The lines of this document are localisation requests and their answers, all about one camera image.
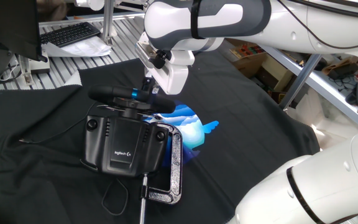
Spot thin black cable loop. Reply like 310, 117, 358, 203
101, 177, 129, 216

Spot black racing steering wheel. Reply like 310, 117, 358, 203
87, 84, 177, 119

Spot person in brown top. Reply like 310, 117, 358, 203
37, 0, 70, 22

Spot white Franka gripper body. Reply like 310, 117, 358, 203
134, 32, 196, 95

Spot black monitor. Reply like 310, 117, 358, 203
0, 0, 48, 63

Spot black computer keyboard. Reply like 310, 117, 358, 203
40, 21, 101, 48

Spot grey metal shelf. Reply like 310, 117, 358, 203
259, 45, 358, 130

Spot aluminium upright post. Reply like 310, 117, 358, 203
101, 0, 115, 44

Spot cream cardboard box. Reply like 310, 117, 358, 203
255, 54, 295, 93

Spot silver depth camera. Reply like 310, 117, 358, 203
134, 40, 171, 82

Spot black cloth with blue print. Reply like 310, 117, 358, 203
0, 42, 321, 224

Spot black metal C-clamp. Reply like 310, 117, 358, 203
139, 121, 183, 224

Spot white paper sheets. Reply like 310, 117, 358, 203
41, 36, 113, 58

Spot long thin black cable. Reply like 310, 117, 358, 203
19, 101, 99, 144

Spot black Logitech wheel base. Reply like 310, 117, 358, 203
81, 108, 170, 178

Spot black pouch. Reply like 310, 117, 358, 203
345, 83, 358, 106

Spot black power adapter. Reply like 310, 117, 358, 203
327, 63, 358, 80

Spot aluminium rail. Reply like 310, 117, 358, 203
39, 12, 145, 28

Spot wooden tray of coloured blocks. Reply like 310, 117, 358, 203
230, 43, 262, 60

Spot brown cardboard box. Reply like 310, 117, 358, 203
225, 39, 269, 78

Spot black camera cable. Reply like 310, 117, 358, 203
152, 49, 172, 70

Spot small aluminium bracket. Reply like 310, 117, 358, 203
19, 54, 34, 86

